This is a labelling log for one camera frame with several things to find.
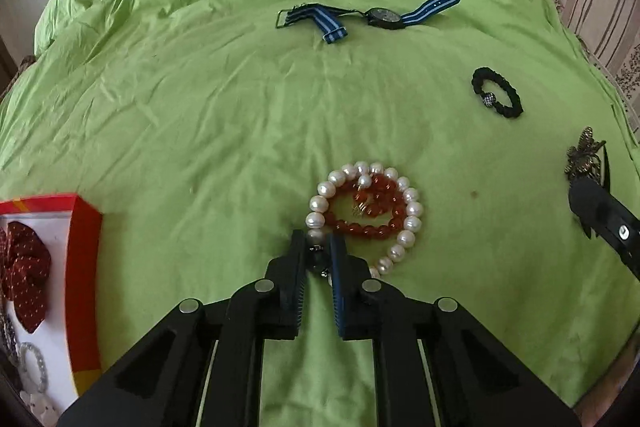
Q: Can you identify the orange bead bracelet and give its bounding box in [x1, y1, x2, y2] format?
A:
[323, 172, 409, 241]

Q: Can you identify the white pearl bracelet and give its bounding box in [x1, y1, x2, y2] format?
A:
[305, 160, 426, 279]

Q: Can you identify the white dotted scrunchie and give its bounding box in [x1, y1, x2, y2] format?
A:
[20, 390, 60, 426]

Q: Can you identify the grey organza scrunchie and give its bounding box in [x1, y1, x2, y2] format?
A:
[1, 308, 20, 369]

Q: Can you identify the red-rimmed white tray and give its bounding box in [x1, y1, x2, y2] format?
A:
[1, 194, 102, 415]

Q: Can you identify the striped floral pillow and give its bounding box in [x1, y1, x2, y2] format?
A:
[554, 0, 640, 134]

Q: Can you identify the dark red dotted scrunchie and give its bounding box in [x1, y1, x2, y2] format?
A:
[1, 221, 51, 334]

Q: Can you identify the green bed sheet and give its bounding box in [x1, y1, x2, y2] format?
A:
[1, 0, 639, 403]

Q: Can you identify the black braided bracelet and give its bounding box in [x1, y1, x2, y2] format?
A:
[470, 66, 525, 120]

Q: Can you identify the clear bead bracelet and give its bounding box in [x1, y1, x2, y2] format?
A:
[18, 341, 49, 396]

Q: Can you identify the blue striped strap watch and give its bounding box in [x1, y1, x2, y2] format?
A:
[274, 0, 461, 44]

